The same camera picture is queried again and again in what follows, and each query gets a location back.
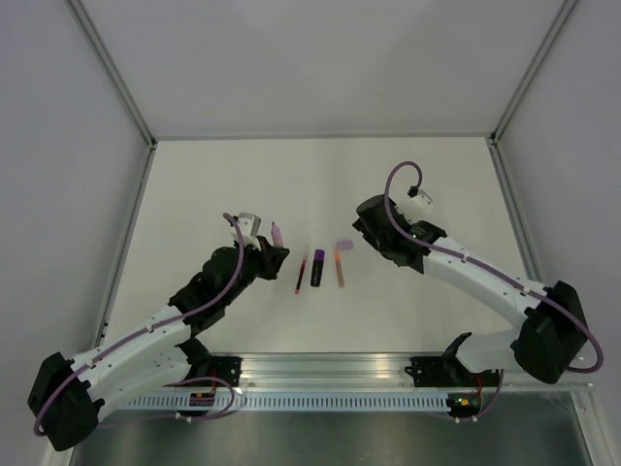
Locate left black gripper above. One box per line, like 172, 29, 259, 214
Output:
221, 236, 288, 307

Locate pink highlighter pen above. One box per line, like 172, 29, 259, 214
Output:
271, 222, 284, 248

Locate red pen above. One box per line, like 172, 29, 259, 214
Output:
294, 250, 309, 295

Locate black purple-tipped marker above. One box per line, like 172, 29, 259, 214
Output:
310, 258, 325, 287

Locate orange highlighter pen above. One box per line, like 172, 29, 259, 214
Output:
333, 247, 345, 289

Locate light purple pen cap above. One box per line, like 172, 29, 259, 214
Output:
335, 240, 354, 251

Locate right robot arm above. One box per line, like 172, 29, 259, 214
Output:
353, 195, 588, 385

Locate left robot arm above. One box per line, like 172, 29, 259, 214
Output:
27, 237, 289, 451

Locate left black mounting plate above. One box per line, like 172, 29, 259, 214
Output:
207, 355, 244, 387

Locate black mounting plate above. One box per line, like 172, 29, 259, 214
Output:
207, 355, 244, 387
405, 355, 500, 388

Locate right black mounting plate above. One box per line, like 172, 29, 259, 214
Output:
405, 355, 500, 388

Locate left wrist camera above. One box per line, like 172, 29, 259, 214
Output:
230, 213, 262, 250

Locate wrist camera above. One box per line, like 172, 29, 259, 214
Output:
407, 185, 433, 217
230, 213, 262, 250

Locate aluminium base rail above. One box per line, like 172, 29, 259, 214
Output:
72, 351, 596, 392

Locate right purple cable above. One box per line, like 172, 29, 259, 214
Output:
385, 159, 605, 373

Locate purple cable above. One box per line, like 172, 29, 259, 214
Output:
31, 212, 248, 436
385, 159, 605, 373

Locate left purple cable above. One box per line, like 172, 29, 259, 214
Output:
31, 212, 248, 436

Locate white slotted cable duct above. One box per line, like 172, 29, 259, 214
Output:
123, 391, 449, 413

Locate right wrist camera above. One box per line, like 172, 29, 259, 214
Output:
407, 185, 433, 217

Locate left aluminium frame post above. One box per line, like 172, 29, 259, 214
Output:
64, 0, 157, 150

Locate aluminium frame post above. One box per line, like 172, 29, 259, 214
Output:
488, 0, 580, 146
64, 0, 157, 150

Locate right aluminium frame post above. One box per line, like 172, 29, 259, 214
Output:
488, 0, 580, 146

